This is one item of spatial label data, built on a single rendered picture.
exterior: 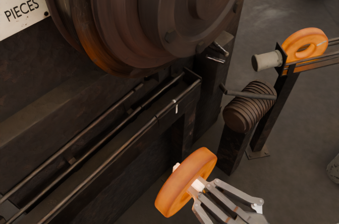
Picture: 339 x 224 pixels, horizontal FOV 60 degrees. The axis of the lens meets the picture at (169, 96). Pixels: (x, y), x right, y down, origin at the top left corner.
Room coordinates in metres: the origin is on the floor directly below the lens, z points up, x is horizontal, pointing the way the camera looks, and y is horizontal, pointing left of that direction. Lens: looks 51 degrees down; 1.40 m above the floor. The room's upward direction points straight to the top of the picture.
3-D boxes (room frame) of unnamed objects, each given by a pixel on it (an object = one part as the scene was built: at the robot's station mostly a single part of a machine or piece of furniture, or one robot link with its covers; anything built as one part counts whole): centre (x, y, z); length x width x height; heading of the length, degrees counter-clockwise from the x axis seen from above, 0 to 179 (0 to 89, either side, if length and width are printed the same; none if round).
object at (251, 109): (0.70, -0.32, 0.27); 0.22 x 0.13 x 0.53; 137
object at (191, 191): (0.20, -0.04, 0.84); 0.05 x 0.03 x 0.01; 47
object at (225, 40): (0.73, -0.14, 0.68); 0.11 x 0.08 x 0.24; 47
